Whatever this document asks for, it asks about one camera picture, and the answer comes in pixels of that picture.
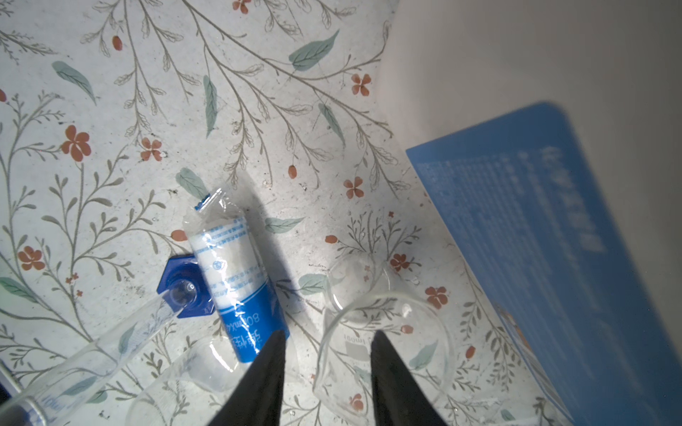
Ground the blue cap clear bottle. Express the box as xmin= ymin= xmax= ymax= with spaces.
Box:
xmin=184 ymin=188 xmax=289 ymax=363

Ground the clear glass flask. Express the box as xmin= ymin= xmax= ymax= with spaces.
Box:
xmin=313 ymin=253 xmax=454 ymax=425

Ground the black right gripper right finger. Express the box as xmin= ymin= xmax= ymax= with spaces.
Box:
xmin=370 ymin=331 xmax=446 ymax=425

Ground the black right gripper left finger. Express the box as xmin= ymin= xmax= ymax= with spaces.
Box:
xmin=209 ymin=330 xmax=286 ymax=426

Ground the white plastic storage bin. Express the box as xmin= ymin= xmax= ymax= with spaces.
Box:
xmin=378 ymin=1 xmax=681 ymax=425

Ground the blue base graduated cylinder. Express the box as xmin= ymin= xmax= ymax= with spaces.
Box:
xmin=1 ymin=255 xmax=214 ymax=425

